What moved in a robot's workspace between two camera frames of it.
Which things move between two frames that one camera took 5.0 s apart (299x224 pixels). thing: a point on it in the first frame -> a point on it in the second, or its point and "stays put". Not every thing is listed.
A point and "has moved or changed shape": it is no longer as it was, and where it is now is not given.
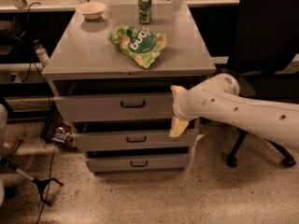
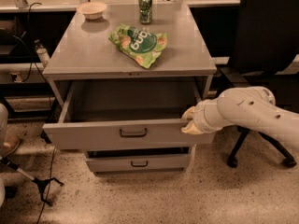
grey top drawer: x=146 y=101 has moved or changed shape
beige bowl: x=91 y=10 stays put
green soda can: x=145 y=7 stays put
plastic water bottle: x=41 y=53 stays put
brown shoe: x=8 y=145 stays put
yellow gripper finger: x=176 y=91 -> x=189 y=113
